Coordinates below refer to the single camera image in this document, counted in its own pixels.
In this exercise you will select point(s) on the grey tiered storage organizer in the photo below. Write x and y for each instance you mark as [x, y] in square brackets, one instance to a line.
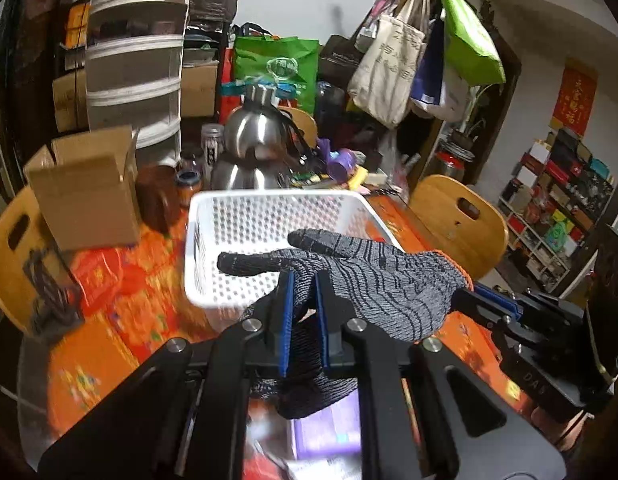
[134, 70]

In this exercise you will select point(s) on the orange printed box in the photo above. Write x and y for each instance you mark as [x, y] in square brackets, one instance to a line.
[79, 25]

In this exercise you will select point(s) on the black folding stand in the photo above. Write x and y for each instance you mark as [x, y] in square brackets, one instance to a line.
[54, 300]

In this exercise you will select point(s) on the wooden chair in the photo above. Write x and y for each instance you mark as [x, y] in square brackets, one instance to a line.
[449, 230]
[301, 120]
[9, 270]

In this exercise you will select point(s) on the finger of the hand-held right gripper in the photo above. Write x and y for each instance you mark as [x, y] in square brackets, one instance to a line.
[499, 300]
[476, 310]

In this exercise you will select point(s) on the white perforated plastic basket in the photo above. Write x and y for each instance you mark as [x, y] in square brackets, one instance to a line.
[269, 220]

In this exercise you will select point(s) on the grey knit glove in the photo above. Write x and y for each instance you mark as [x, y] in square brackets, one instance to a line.
[389, 285]

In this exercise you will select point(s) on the open cardboard box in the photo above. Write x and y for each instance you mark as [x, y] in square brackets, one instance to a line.
[84, 200]

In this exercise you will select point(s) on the brown mug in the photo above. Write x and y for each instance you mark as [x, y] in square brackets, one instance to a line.
[156, 200]

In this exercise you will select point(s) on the glass jar with label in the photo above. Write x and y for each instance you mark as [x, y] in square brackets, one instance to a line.
[212, 147]

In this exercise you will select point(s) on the potted plant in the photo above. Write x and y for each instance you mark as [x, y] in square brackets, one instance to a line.
[471, 130]

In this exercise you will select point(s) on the red wall scroll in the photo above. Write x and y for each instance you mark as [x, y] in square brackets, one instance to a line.
[575, 100]

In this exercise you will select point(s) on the purple packet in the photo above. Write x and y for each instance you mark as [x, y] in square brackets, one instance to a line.
[334, 425]

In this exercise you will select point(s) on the red round tin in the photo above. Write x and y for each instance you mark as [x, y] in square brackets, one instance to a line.
[450, 165]

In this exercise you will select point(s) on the clear plastic bag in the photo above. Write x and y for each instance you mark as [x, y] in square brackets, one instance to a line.
[394, 160]

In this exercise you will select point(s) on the brown cardboard carton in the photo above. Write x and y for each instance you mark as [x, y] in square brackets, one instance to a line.
[69, 100]
[199, 90]

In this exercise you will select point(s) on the shelf of colourful boxes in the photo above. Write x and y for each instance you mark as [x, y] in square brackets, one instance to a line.
[554, 210]

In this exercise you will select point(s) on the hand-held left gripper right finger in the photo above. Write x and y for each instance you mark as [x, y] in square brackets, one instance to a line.
[322, 322]

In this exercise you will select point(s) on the beige canvas tote bag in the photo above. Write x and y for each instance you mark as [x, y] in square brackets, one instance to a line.
[384, 75]

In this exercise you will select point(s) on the purple plastic cup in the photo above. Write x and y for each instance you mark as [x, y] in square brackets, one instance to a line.
[341, 162]

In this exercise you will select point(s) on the green shopping bag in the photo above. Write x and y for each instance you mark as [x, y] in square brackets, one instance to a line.
[274, 60]

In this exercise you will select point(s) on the small dark-lidded jar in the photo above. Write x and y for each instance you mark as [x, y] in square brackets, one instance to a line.
[188, 187]

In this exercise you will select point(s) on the blue and white hanging bag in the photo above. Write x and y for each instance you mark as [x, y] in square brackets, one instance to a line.
[434, 85]

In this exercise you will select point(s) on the stainless steel kettle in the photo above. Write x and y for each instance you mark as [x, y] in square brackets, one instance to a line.
[251, 135]

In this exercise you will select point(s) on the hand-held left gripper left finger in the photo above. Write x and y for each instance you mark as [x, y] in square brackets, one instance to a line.
[287, 320]

